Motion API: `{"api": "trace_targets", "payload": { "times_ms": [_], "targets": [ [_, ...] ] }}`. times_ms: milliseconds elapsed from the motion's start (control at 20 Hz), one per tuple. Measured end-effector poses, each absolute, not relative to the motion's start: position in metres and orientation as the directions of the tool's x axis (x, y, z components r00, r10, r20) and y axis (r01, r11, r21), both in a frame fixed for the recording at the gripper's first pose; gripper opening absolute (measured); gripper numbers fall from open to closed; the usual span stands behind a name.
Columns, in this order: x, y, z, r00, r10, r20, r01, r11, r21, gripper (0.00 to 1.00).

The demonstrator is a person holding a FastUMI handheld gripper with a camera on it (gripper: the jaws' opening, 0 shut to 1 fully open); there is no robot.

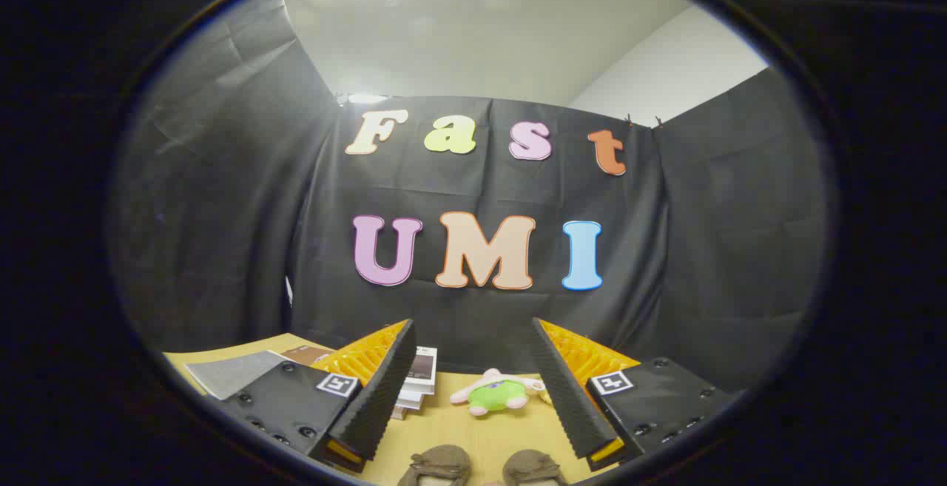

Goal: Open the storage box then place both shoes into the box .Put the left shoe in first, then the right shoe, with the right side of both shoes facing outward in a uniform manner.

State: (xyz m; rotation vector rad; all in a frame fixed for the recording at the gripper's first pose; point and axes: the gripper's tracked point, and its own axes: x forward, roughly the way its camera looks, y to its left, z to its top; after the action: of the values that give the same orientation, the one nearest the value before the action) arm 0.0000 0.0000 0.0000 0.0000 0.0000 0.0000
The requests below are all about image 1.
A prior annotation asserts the green and pink plush toy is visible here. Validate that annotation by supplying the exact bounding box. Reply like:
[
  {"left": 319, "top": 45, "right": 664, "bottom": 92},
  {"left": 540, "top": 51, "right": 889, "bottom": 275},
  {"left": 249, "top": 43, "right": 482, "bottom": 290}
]
[{"left": 449, "top": 368, "right": 547, "bottom": 417}]

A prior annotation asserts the grey fabric storage box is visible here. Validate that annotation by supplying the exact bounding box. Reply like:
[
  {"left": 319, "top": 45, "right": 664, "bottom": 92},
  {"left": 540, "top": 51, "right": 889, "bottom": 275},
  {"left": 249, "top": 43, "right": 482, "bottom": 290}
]
[{"left": 183, "top": 350, "right": 291, "bottom": 401}]

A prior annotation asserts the black backdrop cloth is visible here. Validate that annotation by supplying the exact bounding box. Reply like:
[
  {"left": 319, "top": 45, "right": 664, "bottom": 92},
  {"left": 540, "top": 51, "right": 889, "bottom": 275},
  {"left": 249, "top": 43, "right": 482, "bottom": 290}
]
[{"left": 111, "top": 0, "right": 829, "bottom": 398}]

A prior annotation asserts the brown fuzzy shoe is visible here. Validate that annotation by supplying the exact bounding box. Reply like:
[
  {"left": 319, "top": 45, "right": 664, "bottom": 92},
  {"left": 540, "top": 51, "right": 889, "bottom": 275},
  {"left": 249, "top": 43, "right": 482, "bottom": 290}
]
[
  {"left": 397, "top": 444, "right": 474, "bottom": 486},
  {"left": 503, "top": 449, "right": 567, "bottom": 486}
]

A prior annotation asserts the flat brown book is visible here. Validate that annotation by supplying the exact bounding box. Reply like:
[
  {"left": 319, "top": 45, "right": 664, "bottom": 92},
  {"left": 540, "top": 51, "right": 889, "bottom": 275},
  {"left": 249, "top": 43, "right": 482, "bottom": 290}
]
[{"left": 281, "top": 345, "right": 338, "bottom": 368}]

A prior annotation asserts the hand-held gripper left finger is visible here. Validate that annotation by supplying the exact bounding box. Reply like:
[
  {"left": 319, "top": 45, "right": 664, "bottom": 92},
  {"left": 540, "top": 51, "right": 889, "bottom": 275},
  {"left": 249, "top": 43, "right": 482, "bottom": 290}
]
[{"left": 220, "top": 318, "right": 417, "bottom": 473}]

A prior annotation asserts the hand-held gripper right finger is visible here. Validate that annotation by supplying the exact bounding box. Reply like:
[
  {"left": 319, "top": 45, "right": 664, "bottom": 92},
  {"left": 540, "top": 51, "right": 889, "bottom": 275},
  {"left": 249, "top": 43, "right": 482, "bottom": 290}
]
[{"left": 532, "top": 317, "right": 744, "bottom": 473}]

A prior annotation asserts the portrait cover book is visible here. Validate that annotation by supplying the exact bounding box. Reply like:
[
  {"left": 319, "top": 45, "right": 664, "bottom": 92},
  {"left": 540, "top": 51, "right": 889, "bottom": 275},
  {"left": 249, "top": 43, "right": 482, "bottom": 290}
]
[{"left": 403, "top": 346, "right": 439, "bottom": 388}]

